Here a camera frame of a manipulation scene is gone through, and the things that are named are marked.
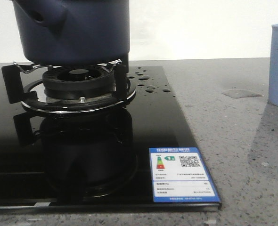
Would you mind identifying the black pot support grate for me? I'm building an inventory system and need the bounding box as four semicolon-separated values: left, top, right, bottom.
1;60;136;114

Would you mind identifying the blue energy label sticker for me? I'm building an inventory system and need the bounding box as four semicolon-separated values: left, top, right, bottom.
149;147;221;204

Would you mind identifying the black gas burner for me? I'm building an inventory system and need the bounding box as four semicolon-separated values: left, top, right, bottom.
42;65;114;100

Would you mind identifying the dark blue pot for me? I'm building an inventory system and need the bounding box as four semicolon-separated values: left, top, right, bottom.
13;0;130;65

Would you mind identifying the black glass gas stove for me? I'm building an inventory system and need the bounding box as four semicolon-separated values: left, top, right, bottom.
0;66;221;212

